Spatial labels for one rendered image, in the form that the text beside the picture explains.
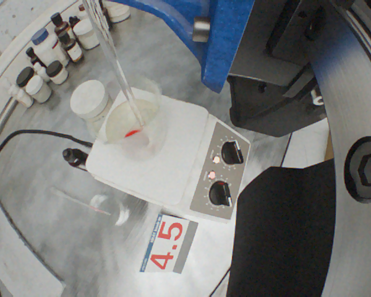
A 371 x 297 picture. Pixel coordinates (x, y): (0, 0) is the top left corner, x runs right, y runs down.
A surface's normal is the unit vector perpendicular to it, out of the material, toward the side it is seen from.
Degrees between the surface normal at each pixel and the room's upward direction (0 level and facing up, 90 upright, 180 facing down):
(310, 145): 0
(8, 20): 90
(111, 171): 0
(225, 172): 30
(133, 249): 0
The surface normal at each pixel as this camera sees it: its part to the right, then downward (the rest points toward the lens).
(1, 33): 0.86, 0.50
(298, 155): 0.04, -0.28
